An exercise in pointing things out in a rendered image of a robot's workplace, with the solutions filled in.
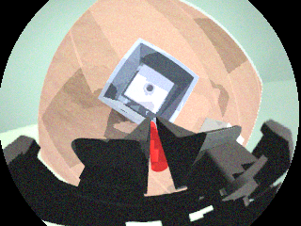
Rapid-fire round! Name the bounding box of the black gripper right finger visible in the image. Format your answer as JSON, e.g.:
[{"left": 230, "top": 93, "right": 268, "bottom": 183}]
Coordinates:
[{"left": 155, "top": 117, "right": 241, "bottom": 189}]

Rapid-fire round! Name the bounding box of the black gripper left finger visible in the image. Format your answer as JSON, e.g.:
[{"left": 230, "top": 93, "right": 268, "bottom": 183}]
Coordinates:
[{"left": 71, "top": 117, "right": 151, "bottom": 195}]

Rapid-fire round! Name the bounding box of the red peg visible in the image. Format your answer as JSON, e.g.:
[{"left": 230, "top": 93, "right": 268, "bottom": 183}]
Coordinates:
[{"left": 150, "top": 121, "right": 168, "bottom": 172}]

